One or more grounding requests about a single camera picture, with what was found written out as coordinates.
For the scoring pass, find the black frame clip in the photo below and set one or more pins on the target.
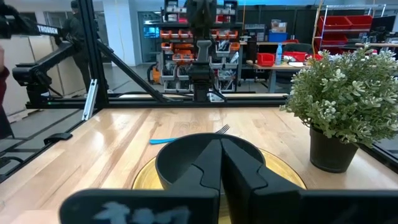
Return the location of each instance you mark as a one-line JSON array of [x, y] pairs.
[[57, 137]]

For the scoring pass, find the cardboard box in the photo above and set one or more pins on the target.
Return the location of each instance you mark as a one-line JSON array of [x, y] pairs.
[[279, 26]]

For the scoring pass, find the person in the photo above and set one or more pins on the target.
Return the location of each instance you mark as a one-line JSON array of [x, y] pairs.
[[3, 102], [76, 34]]

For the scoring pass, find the blue bottle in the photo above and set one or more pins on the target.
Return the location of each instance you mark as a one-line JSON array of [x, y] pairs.
[[279, 54]]

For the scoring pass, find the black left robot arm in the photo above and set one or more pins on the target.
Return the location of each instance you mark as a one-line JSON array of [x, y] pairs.
[[201, 77]]

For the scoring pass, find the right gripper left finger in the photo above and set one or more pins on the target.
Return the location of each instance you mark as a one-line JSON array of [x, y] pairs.
[[199, 177]]

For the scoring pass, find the parts bin rack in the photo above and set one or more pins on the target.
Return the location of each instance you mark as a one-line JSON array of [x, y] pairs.
[[177, 53]]

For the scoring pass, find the shelf with red bins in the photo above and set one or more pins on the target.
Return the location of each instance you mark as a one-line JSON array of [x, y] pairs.
[[342, 23]]

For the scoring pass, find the red plastic bin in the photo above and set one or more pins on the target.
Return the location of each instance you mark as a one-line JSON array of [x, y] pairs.
[[265, 59]]

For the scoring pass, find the artificial plant in black pot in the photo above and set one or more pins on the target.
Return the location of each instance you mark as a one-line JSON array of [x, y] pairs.
[[345, 93]]

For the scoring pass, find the orange vacuum cleaner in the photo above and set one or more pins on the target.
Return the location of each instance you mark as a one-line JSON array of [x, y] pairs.
[[154, 74]]

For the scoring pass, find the wooden work table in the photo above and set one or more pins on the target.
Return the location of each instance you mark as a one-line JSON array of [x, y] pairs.
[[280, 67]]

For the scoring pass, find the yellow plate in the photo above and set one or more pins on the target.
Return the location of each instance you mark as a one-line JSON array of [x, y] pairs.
[[146, 179]]

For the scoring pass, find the blue plastic bin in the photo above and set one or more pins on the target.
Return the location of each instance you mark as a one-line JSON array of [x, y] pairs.
[[277, 37]]

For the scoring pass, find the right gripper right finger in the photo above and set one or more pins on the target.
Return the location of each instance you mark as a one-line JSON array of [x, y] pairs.
[[245, 186]]

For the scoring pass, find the silver aluminium extrusion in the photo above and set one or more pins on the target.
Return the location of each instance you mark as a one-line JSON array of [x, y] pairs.
[[90, 99]]

